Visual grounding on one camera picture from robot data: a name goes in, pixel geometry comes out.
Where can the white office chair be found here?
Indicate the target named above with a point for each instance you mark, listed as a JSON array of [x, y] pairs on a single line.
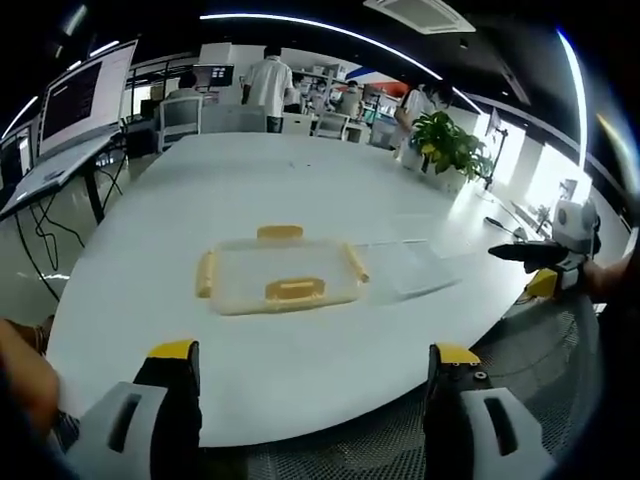
[[331, 125], [180, 120]]

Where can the black table microphone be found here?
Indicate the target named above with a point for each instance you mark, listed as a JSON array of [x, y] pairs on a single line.
[[502, 226]]

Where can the small computer monitor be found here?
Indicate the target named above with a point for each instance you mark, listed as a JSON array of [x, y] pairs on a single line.
[[214, 77]]

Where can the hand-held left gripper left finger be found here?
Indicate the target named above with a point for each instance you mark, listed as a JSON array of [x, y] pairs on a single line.
[[145, 430]]

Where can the long ceiling light strip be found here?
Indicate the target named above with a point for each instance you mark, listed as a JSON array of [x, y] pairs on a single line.
[[325, 31], [575, 90]]

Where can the green potted plant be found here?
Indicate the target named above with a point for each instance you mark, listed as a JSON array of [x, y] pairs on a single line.
[[447, 142]]

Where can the large display screen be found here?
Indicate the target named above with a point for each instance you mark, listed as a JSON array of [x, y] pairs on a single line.
[[82, 97]]

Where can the clear plastic lid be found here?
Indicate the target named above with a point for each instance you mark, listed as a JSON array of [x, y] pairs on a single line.
[[415, 265]]

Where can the grey side desk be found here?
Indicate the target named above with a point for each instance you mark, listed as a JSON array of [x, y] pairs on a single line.
[[55, 170]]

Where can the clear container with yellow plastic buckle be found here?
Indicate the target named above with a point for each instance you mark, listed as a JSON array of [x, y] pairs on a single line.
[[280, 272]]

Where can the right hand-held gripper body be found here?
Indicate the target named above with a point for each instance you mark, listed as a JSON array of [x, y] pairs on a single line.
[[575, 227]]

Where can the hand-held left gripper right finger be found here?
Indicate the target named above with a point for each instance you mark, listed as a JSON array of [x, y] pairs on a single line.
[[465, 430]]

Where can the ceiling air conditioner vent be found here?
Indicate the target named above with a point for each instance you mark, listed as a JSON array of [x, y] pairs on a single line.
[[422, 15]]

